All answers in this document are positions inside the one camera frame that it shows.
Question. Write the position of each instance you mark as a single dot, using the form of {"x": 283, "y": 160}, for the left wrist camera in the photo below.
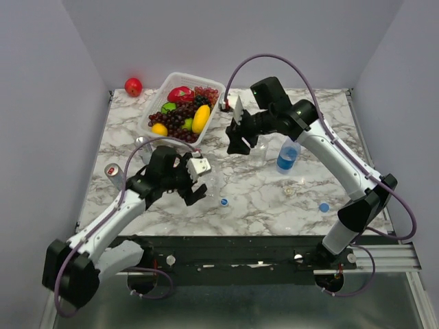
{"x": 197, "y": 167}

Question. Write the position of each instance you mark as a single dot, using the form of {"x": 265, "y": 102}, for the yellow lemon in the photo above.
{"x": 160, "y": 129}

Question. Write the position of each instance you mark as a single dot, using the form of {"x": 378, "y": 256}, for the tall clear plastic bottle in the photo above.
{"x": 258, "y": 153}

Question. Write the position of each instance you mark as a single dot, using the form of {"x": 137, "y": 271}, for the red dragon fruit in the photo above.
{"x": 181, "y": 94}

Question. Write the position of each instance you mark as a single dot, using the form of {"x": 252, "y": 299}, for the aluminium rail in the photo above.
{"x": 387, "y": 258}

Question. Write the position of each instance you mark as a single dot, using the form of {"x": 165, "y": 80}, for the silver blue drink can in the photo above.
{"x": 145, "y": 149}

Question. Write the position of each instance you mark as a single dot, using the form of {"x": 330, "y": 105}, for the white plastic fruit basket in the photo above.
{"x": 175, "y": 80}

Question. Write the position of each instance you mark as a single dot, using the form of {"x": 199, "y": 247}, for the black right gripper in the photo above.
{"x": 234, "y": 133}

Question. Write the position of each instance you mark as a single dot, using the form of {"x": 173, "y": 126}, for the yellow mango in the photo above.
{"x": 200, "y": 118}

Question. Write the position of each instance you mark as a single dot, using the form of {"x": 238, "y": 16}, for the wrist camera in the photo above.
{"x": 232, "y": 104}
{"x": 197, "y": 167}

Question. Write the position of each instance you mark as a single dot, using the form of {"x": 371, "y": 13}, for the red apple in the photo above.
{"x": 133, "y": 87}

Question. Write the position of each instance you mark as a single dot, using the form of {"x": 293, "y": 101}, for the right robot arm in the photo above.
{"x": 367, "y": 189}

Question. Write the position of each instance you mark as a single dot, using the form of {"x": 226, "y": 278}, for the black grape bunch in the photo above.
{"x": 200, "y": 100}

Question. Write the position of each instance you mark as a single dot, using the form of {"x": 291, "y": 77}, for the green lime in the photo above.
{"x": 187, "y": 125}

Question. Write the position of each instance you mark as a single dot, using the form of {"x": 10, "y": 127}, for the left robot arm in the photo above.
{"x": 74, "y": 269}

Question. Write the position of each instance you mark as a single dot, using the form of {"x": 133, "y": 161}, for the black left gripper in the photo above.
{"x": 192, "y": 197}

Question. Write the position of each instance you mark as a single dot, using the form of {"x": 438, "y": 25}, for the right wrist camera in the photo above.
{"x": 232, "y": 104}

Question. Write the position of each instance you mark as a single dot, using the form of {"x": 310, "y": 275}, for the red top drink can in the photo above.
{"x": 115, "y": 174}

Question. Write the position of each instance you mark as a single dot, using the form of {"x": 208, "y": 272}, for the blue label water bottle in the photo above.
{"x": 288, "y": 155}

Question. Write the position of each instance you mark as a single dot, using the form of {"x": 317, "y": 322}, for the small clear plastic bottle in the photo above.
{"x": 212, "y": 182}

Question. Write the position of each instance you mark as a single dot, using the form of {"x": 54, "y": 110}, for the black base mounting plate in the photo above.
{"x": 238, "y": 260}

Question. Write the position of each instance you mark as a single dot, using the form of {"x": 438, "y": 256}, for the dark red grape bunch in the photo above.
{"x": 173, "y": 121}

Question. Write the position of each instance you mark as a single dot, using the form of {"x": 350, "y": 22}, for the light red grape bunch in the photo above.
{"x": 209, "y": 92}

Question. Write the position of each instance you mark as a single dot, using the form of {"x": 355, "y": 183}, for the green striped fruit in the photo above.
{"x": 168, "y": 107}

